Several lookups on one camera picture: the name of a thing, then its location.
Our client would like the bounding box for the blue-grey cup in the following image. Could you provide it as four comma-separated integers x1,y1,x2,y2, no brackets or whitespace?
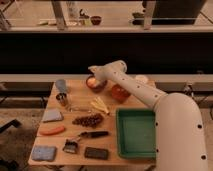
55,79,68,93

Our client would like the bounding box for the grey sponge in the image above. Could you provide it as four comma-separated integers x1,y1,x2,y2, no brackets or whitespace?
42,109,63,122

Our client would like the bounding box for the blue sponge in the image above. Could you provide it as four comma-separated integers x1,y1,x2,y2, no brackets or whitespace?
31,146,57,162

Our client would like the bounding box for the brown grape bunch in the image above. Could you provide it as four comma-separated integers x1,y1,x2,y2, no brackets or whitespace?
72,113,103,128

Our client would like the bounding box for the metal fork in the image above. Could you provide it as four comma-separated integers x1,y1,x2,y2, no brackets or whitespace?
65,106,92,113

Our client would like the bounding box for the black rectangular block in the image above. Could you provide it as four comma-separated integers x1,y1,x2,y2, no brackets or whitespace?
84,147,109,160

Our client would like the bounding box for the green tray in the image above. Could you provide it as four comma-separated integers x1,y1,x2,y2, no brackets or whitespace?
116,108,156,159

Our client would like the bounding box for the white small bowl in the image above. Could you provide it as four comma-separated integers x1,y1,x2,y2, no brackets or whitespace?
135,75,149,84

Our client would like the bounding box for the red bowl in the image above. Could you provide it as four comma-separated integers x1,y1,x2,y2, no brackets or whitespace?
111,84,130,103

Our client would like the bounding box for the black-handled brush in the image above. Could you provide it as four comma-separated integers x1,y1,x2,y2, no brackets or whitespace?
63,131,109,154

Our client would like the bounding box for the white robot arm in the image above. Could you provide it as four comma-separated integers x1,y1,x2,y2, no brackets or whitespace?
88,60,208,171

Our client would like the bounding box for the yellow banana peel toy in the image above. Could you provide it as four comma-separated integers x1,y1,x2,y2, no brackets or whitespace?
90,97,110,114

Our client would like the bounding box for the metal cup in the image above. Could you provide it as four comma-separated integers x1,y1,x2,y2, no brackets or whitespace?
56,93,68,107

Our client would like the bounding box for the purple bowl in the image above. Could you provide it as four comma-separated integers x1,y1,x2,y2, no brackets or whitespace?
86,75,107,93

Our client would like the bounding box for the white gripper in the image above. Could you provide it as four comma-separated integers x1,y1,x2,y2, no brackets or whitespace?
88,65,107,82

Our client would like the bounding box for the dark bowl on shelf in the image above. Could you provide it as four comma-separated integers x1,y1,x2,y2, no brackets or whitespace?
90,16,102,26

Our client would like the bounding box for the apple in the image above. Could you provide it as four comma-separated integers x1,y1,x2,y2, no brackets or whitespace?
88,77,98,87

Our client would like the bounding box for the orange carrot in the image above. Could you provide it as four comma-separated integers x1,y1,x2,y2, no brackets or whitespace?
39,126,66,136

